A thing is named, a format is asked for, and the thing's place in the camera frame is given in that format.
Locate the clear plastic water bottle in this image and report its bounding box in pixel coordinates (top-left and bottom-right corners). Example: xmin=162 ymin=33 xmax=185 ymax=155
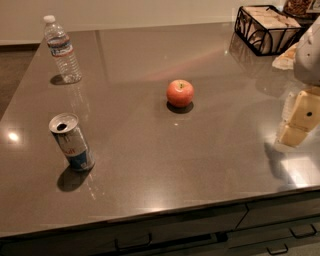
xmin=43 ymin=15 xmax=82 ymax=84

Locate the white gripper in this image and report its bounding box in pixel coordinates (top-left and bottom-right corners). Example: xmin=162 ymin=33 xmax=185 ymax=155
xmin=275 ymin=17 xmax=320 ymax=148

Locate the snack bag in corner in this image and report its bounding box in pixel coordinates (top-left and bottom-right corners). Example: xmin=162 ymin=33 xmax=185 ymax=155
xmin=283 ymin=0 xmax=320 ymax=18

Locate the crumpled white wrapper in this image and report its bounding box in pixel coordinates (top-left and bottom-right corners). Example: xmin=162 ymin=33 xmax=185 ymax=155
xmin=272 ymin=43 xmax=297 ymax=70

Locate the red apple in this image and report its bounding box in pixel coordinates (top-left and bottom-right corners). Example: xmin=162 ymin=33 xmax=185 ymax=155
xmin=166 ymin=79 xmax=194 ymax=108

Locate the upper right drawer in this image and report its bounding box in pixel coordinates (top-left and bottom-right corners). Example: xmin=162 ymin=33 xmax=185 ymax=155
xmin=237 ymin=191 xmax=320 ymax=229

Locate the black wire napkin basket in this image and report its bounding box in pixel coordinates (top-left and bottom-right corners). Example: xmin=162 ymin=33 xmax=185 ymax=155
xmin=234 ymin=5 xmax=302 ymax=56

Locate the lower right drawer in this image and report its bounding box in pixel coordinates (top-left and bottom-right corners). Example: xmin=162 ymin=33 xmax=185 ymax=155
xmin=227 ymin=217 xmax=320 ymax=256

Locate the left drawer with handle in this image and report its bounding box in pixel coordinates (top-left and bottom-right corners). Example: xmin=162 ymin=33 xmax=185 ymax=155
xmin=0 ymin=205 xmax=247 ymax=256

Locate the white paper napkins stack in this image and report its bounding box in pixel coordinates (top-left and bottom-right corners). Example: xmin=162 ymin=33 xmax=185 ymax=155
xmin=243 ymin=6 xmax=301 ymax=55

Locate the silver blue redbull can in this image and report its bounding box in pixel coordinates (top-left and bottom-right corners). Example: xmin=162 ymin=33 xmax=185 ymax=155
xmin=49 ymin=113 xmax=95 ymax=172

